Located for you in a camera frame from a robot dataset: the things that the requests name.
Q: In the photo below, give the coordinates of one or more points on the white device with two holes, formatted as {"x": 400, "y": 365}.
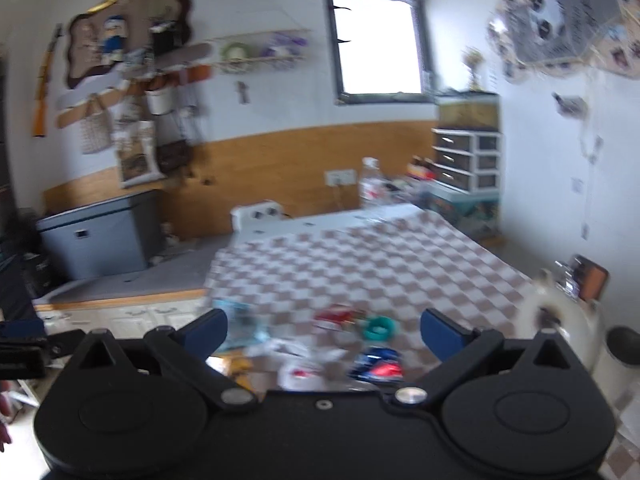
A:
{"x": 257, "y": 215}

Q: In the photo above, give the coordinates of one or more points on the blue snack wrapper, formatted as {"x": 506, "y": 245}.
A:
{"x": 377, "y": 366}

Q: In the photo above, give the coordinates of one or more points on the black shelf unit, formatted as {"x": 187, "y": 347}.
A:
{"x": 10, "y": 210}

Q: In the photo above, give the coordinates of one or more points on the woven bag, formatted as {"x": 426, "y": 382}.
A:
{"x": 96, "y": 130}

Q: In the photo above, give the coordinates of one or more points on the dark handbag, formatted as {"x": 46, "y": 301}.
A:
{"x": 174, "y": 156}

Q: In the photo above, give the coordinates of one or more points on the hanging dark ornament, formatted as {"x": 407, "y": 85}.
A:
{"x": 242, "y": 92}

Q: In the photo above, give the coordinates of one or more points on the checkered tablecloth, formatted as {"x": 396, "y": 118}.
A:
{"x": 375, "y": 270}

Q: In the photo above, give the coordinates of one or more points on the glass fish tank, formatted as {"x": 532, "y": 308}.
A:
{"x": 467, "y": 112}

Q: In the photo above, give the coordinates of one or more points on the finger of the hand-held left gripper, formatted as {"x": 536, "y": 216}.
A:
{"x": 67, "y": 343}

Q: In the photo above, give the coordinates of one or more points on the orange rectangular object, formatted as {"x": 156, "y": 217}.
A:
{"x": 592, "y": 280}

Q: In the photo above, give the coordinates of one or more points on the brown wall board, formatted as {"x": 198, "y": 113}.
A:
{"x": 135, "y": 15}

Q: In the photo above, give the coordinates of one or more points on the wall photo collage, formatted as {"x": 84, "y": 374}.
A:
{"x": 555, "y": 15}

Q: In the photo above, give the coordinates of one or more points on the printed tote bag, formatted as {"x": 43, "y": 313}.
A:
{"x": 136, "y": 155}

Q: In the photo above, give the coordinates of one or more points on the clear storage tray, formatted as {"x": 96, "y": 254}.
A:
{"x": 412, "y": 180}

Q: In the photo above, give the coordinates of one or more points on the white round container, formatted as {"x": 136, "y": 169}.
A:
{"x": 565, "y": 320}

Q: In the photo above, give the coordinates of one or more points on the white bucket bag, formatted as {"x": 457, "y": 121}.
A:
{"x": 160, "y": 102}

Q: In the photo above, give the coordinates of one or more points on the teal plastic cap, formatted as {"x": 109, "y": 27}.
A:
{"x": 380, "y": 328}

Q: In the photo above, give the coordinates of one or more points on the white bin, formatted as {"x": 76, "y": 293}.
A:
{"x": 622, "y": 355}

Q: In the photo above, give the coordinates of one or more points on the white wall socket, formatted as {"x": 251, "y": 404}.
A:
{"x": 341, "y": 178}

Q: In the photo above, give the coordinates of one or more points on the vase with flowers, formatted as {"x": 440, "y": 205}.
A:
{"x": 474, "y": 72}

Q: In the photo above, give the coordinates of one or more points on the window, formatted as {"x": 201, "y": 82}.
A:
{"x": 380, "y": 45}

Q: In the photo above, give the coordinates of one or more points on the white plastic bag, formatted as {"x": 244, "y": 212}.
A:
{"x": 300, "y": 372}

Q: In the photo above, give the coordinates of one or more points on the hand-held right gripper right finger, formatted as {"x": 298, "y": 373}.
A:
{"x": 440, "y": 335}

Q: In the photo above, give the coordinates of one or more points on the orange toy gun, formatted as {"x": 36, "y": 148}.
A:
{"x": 41, "y": 105}

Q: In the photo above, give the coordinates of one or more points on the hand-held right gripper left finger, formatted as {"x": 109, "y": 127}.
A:
{"x": 209, "y": 327}

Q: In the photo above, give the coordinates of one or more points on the white drawer unit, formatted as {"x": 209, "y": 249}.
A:
{"x": 465, "y": 160}

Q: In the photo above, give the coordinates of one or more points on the light blue packet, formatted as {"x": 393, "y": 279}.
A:
{"x": 245, "y": 320}

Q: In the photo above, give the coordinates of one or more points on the wall shelf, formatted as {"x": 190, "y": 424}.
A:
{"x": 260, "y": 60}

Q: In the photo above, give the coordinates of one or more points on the red snack wrapper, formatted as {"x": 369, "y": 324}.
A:
{"x": 335, "y": 317}

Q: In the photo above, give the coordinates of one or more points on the grey storage box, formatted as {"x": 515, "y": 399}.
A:
{"x": 100, "y": 240}

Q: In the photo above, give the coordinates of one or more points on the white low cabinet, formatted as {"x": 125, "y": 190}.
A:
{"x": 125, "y": 310}

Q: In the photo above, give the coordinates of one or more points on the clear water bottle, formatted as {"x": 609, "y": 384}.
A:
{"x": 372, "y": 185}

